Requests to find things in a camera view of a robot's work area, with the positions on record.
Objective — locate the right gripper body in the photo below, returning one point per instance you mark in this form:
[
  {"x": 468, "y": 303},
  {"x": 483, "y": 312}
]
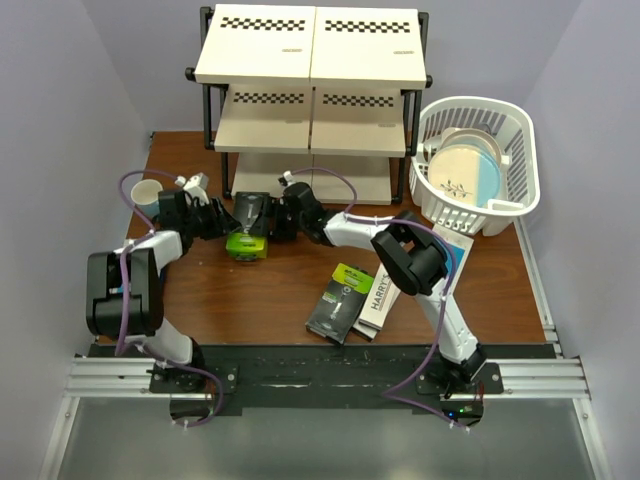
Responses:
[{"x": 287, "y": 225}]

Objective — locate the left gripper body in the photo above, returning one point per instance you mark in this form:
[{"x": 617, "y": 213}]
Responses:
[{"x": 201, "y": 220}]

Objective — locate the black green razor box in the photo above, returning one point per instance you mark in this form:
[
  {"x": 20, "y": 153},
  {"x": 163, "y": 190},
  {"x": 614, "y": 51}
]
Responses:
[{"x": 247, "y": 244}]

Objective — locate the black green razor package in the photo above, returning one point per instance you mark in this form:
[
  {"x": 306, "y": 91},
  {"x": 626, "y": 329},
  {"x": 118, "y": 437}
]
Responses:
[{"x": 340, "y": 304}]

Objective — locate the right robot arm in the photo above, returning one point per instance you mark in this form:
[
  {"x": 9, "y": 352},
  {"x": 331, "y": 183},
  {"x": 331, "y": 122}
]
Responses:
[{"x": 418, "y": 261}]

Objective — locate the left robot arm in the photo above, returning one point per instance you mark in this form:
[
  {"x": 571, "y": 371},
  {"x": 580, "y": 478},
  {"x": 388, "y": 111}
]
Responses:
[{"x": 124, "y": 290}]

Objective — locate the white three-tier shelf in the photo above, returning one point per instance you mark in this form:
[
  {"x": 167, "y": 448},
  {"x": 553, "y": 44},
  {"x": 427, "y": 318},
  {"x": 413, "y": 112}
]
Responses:
[{"x": 315, "y": 89}]

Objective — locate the blue ceramic mug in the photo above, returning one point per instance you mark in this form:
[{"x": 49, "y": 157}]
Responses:
[{"x": 145, "y": 195}]

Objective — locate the white Harry's razor box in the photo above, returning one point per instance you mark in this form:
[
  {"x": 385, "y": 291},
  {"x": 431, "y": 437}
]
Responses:
[{"x": 378, "y": 303}]

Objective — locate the blue razor package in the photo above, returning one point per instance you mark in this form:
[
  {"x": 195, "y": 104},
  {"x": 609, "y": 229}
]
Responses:
[{"x": 461, "y": 246}]

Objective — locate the beige and blue plate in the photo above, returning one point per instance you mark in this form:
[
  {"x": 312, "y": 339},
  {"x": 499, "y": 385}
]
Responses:
[{"x": 466, "y": 166}]

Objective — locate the white plastic basket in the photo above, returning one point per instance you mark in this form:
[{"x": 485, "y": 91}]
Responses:
[{"x": 512, "y": 129}]

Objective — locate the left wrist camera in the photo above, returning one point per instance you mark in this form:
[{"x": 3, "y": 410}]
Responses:
[{"x": 196, "y": 186}]

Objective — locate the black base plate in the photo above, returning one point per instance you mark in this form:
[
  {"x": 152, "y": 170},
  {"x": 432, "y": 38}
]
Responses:
[{"x": 325, "y": 377}]

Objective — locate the aluminium rail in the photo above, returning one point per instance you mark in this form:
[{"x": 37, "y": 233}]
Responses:
[{"x": 320, "y": 412}]

